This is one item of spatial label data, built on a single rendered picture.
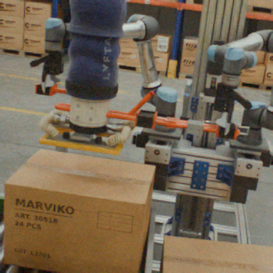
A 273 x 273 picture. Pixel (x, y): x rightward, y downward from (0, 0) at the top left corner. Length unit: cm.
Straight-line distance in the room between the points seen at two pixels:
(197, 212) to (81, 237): 97
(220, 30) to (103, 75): 93
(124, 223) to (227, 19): 125
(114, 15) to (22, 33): 824
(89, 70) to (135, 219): 64
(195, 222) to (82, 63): 141
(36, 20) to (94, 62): 802
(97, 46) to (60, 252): 91
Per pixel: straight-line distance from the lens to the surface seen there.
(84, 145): 175
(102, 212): 180
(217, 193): 244
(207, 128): 176
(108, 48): 169
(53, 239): 193
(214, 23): 240
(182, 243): 227
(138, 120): 176
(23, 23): 984
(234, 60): 169
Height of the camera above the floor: 180
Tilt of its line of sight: 15 degrees down
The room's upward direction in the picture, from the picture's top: 7 degrees clockwise
